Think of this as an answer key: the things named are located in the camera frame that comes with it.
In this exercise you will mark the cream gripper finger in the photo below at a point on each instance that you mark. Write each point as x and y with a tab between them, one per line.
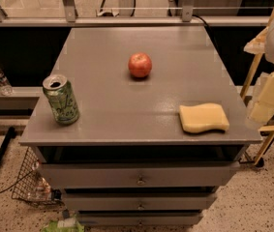
261	106

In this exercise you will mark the red apple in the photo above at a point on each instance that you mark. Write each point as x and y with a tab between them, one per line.
140	65

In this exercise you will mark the green soda can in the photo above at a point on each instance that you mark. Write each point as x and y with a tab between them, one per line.
60	95

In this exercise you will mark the yellow sponge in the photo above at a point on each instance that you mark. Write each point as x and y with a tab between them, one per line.
203	117

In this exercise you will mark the grey drawer cabinet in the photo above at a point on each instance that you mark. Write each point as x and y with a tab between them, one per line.
127	160

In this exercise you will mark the green white packet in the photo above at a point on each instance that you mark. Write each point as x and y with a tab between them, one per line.
66	225

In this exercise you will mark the clear plastic water bottle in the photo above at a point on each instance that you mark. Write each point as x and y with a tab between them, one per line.
5	86

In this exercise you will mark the wire mesh basket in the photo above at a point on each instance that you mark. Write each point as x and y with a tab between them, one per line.
31	187

